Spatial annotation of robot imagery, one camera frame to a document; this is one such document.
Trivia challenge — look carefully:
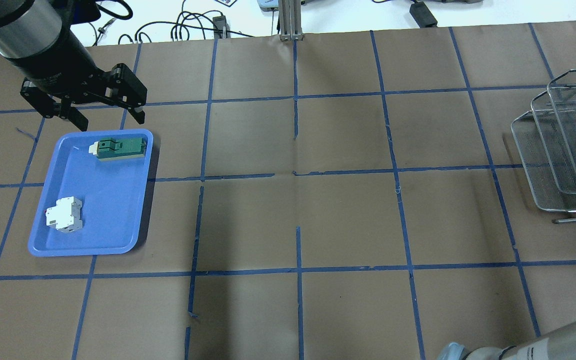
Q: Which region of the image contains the aluminium frame post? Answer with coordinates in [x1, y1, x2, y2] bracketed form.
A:
[278, 0, 304, 42]

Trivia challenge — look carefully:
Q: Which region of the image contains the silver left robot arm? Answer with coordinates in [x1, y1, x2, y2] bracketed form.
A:
[0, 0, 147, 132]

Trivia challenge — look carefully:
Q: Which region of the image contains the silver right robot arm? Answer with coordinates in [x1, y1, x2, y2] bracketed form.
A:
[439, 92, 576, 360]

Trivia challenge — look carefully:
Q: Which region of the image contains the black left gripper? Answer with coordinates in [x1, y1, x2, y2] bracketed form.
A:
[6, 30, 147, 132]

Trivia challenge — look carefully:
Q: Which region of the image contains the blue plastic tray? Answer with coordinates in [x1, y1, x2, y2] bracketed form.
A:
[27, 129, 154, 257]

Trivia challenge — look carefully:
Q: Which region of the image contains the silver wire mesh shelf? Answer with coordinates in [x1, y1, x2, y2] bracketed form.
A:
[510, 69, 576, 224]

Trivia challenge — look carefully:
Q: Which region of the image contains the black power adapter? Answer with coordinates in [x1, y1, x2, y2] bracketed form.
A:
[409, 0, 438, 28]

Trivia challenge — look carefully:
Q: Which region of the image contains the green terminal block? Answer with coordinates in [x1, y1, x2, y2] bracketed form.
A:
[87, 137, 147, 162]

